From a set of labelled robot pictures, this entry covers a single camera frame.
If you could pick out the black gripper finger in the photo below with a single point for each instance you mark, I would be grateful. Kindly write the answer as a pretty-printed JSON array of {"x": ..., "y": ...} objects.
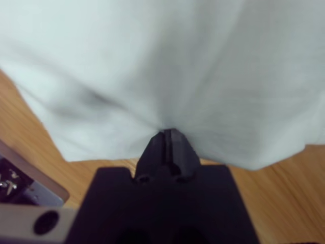
[
  {"x": 182, "y": 157},
  {"x": 152, "y": 157}
]

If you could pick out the white t-shirt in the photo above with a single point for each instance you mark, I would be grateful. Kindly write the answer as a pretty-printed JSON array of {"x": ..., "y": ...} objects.
[{"x": 152, "y": 63}]

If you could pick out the dark camera post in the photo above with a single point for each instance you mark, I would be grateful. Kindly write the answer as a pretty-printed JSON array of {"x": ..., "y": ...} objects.
[{"x": 15, "y": 183}]

